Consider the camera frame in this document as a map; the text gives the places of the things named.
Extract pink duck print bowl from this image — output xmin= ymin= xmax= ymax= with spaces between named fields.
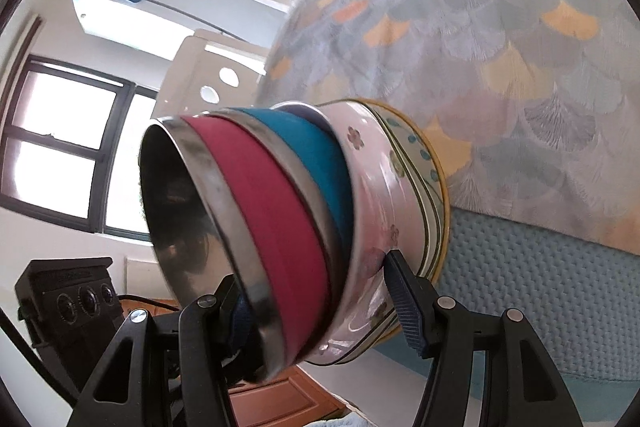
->
xmin=272 ymin=99 xmax=431 ymax=367

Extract dark framed window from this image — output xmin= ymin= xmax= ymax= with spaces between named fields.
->
xmin=0 ymin=56 xmax=161 ymax=243

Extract brown wooden cabinet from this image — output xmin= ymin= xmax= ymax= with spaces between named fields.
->
xmin=227 ymin=364 xmax=353 ymax=427

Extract pink steel bowl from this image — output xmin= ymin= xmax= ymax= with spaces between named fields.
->
xmin=138 ymin=114 xmax=333 ymax=383

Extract white chair round holes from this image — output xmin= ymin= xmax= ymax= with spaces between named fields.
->
xmin=157 ymin=28 xmax=271 ymax=118

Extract black cable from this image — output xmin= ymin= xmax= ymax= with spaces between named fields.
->
xmin=0 ymin=307 xmax=76 ymax=413

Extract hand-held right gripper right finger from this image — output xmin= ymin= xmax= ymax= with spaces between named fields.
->
xmin=382 ymin=249 xmax=583 ymax=427

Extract blue steel bowl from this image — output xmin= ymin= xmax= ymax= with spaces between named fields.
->
xmin=220 ymin=106 xmax=357 ymax=268

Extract yellow rimmed round bowl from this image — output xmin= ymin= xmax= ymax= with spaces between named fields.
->
xmin=357 ymin=98 xmax=452 ymax=345

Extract scale patterned tablecloth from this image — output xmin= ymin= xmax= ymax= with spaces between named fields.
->
xmin=257 ymin=0 xmax=640 ymax=258

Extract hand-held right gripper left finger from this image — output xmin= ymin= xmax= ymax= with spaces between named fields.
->
xmin=67 ymin=274 xmax=266 ymax=427

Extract light blue quilted cushion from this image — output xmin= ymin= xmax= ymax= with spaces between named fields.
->
xmin=350 ymin=207 xmax=640 ymax=427

